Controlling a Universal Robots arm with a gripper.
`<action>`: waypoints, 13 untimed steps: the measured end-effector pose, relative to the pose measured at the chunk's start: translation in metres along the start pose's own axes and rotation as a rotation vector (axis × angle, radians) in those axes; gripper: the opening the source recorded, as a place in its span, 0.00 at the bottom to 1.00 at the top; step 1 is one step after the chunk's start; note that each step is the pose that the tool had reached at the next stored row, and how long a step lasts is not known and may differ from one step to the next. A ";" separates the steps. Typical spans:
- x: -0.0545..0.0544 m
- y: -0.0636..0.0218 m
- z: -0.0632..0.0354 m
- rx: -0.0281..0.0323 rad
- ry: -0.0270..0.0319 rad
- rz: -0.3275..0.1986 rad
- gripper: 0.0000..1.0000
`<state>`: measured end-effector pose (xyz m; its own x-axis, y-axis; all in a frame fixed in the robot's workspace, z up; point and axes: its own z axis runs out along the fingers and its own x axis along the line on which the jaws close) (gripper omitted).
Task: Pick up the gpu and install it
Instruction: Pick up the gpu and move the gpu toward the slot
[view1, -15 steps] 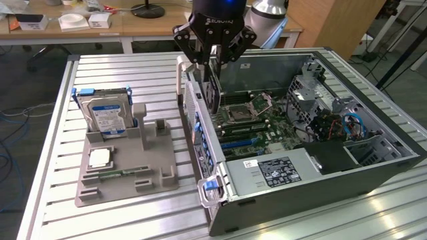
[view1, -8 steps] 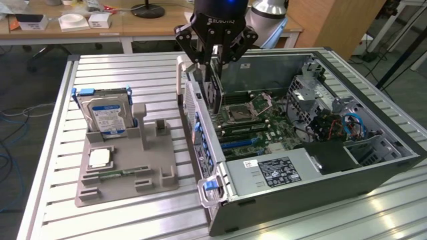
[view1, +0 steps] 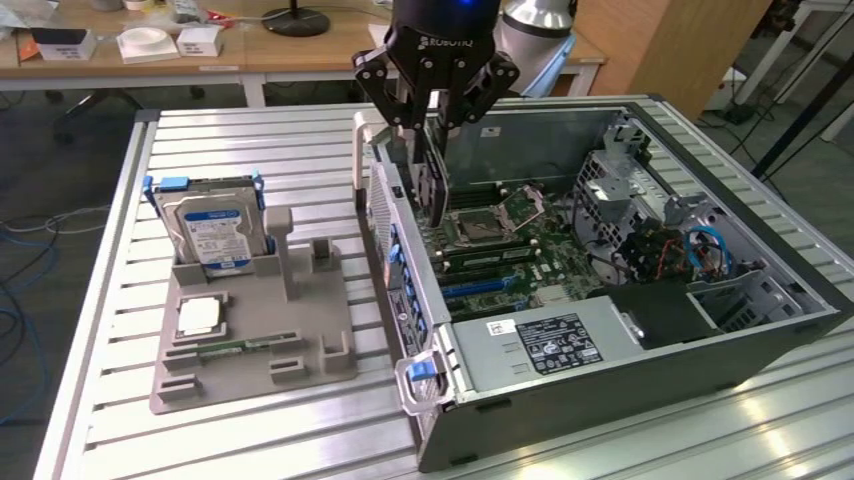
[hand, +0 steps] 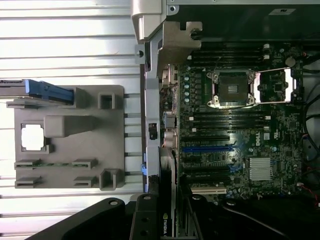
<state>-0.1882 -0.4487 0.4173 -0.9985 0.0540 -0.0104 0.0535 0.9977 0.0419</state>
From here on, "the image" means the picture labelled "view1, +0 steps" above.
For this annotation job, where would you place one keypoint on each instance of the RAM stick with white label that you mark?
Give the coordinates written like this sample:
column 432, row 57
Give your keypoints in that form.
column 496, row 256

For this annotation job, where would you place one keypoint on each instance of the metal socket cover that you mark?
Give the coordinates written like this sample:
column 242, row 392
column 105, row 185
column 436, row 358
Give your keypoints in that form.
column 523, row 205

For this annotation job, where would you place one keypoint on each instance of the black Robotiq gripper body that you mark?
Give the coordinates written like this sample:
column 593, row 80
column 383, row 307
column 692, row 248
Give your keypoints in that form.
column 443, row 45

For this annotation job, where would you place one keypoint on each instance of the CPU with silver lid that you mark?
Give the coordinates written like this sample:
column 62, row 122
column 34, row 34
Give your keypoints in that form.
column 198, row 317

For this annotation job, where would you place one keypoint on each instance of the blue plastic case latch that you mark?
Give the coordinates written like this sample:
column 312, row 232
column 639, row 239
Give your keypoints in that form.
column 420, row 372

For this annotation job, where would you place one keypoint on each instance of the CPU socket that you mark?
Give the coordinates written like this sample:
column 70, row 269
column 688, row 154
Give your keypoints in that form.
column 483, row 226

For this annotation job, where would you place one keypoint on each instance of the white square bowl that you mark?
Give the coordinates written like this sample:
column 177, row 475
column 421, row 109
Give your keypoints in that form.
column 148, row 46

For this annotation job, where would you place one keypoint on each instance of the metal disk bay cage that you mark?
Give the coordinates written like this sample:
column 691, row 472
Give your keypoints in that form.
column 613, row 200

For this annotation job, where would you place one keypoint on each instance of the black chair base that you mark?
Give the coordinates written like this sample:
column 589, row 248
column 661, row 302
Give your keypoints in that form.
column 93, row 112

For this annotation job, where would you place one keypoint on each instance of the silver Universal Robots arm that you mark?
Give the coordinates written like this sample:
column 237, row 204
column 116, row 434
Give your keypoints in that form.
column 536, row 20

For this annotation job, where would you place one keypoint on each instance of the white box with black top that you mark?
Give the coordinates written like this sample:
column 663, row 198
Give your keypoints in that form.
column 62, row 45

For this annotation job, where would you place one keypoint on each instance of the hard disk with blue bracket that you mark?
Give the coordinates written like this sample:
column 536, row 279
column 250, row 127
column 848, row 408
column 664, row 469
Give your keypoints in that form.
column 206, row 230

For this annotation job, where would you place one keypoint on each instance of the black round lamp base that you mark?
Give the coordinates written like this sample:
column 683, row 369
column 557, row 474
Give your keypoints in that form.
column 296, row 22

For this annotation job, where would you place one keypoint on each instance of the gray plastic parts rack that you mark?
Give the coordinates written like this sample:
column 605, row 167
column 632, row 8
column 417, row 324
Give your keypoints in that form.
column 266, row 315

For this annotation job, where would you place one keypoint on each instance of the green RAM stick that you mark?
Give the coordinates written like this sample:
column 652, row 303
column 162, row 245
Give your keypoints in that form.
column 233, row 346

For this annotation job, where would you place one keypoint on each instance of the blue expansion slot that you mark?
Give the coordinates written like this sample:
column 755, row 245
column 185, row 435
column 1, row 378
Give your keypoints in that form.
column 473, row 288

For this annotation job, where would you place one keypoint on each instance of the black open PC case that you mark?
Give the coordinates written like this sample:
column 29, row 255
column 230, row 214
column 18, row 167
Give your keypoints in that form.
column 600, row 400

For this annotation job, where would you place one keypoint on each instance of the green motherboard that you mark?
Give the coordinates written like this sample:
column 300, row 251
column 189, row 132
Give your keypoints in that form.
column 533, row 255

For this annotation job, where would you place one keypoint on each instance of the graphics card with metal bracket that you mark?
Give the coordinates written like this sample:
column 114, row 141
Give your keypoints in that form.
column 435, row 190

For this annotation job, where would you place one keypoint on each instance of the plain white box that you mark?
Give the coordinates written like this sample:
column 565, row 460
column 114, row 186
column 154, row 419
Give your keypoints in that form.
column 198, row 42

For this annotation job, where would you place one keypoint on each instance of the gray power supply unit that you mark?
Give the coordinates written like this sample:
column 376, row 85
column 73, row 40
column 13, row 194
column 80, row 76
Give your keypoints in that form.
column 493, row 350

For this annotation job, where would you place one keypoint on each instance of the wooden desk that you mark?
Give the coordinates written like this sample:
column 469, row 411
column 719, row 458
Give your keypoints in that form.
column 133, row 70

